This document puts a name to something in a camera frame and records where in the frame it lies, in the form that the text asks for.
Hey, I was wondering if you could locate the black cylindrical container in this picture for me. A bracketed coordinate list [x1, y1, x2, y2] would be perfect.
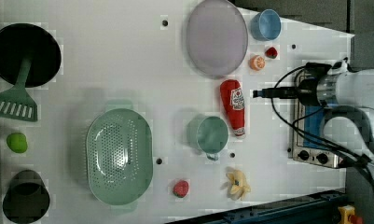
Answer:
[3, 170, 50, 224]

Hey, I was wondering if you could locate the green slotted spatula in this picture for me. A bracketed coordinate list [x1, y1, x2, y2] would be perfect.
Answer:
[0, 55, 37, 122]

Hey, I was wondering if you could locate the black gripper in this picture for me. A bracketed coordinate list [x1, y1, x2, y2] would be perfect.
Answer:
[253, 63, 331, 106]

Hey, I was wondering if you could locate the black round pan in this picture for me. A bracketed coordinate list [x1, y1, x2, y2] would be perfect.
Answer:
[0, 23, 62, 88]

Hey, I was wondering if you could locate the red plush ketchup bottle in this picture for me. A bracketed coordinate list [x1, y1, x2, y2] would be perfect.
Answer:
[220, 79, 245, 136]

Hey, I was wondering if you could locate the green oval strainer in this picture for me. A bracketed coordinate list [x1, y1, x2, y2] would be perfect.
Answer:
[85, 100, 153, 206]

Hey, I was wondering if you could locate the blue cup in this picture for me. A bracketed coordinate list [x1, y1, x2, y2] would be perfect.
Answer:
[250, 9, 282, 41]

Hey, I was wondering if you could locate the green lime toy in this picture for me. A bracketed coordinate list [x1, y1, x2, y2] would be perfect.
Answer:
[7, 133, 28, 153]

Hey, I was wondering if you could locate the lilac round plate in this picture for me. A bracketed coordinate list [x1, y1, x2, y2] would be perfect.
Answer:
[186, 0, 248, 76]

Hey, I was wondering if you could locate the silver toaster oven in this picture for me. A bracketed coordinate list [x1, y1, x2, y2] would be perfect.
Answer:
[288, 68, 347, 169]

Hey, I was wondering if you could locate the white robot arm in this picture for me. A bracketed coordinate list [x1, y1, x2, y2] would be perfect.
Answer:
[253, 59, 374, 190]

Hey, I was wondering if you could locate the peeled banana toy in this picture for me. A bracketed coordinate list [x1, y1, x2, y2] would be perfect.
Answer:
[226, 170, 251, 201]

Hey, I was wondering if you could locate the pink strawberry toy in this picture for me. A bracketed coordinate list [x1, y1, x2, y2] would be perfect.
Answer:
[173, 180, 189, 198]

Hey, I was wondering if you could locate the green mug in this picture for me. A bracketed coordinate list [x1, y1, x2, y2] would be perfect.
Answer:
[187, 115, 229, 161]

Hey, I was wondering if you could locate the red strawberry toy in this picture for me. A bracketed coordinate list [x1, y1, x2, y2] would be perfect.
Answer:
[265, 47, 278, 59]

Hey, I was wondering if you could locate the orange slice toy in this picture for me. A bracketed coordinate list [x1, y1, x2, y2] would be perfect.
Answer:
[249, 55, 266, 71]

